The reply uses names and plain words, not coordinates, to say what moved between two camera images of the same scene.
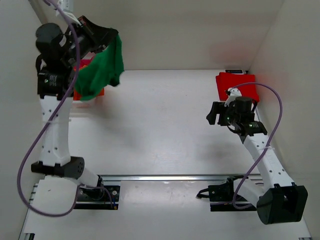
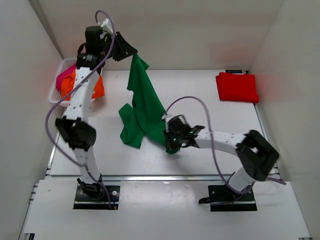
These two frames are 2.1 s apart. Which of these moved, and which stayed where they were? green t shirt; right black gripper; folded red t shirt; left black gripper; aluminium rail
Moved: left black gripper; green t shirt; right black gripper
Stayed: aluminium rail; folded red t shirt
